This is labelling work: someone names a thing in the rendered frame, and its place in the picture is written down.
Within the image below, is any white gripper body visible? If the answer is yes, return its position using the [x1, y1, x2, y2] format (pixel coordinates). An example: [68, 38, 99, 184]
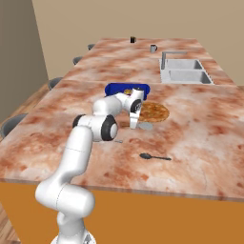
[129, 111, 141, 130]

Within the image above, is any round pizza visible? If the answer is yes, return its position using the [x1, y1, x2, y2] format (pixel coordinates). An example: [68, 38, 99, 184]
[138, 101, 171, 124]

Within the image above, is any orange counter cabinet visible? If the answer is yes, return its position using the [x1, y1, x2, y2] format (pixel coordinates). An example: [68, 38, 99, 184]
[0, 181, 244, 244]

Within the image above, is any blue tray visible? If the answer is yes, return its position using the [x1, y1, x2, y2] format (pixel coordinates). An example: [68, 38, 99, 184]
[104, 82, 151, 101]

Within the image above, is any black spoon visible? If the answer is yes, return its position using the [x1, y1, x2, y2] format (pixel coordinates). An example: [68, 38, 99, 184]
[139, 152, 173, 162]

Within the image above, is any grey double sink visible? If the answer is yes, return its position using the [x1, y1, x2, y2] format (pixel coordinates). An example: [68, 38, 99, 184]
[159, 58, 214, 85]

